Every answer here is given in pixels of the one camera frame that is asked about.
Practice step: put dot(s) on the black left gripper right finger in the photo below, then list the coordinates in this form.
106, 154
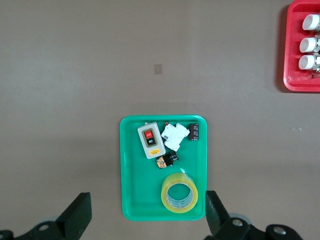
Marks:
217, 220

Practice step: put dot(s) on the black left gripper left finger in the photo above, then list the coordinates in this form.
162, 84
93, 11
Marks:
75, 217

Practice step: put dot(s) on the yellowish clear packing tape roll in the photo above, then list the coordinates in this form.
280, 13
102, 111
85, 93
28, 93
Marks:
180, 178

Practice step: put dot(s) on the green plastic tray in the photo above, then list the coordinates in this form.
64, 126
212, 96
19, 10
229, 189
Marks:
140, 190

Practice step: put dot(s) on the small clear tape scrap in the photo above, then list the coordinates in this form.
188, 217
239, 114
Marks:
296, 129

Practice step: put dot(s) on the red plastic tray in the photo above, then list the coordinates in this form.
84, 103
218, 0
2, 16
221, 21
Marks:
292, 50

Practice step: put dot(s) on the small black orange coil component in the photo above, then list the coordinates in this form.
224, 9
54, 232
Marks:
166, 160

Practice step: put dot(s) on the dark cylindrical capacitor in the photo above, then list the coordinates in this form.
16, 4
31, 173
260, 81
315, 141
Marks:
194, 132

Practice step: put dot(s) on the white circuit breaker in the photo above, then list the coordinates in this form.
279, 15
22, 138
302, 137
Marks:
173, 137

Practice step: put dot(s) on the metal pipe fitting white caps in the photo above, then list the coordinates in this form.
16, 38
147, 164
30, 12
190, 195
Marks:
311, 22
307, 62
308, 45

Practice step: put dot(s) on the grey on-off switch box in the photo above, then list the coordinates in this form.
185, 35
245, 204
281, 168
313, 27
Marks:
152, 150

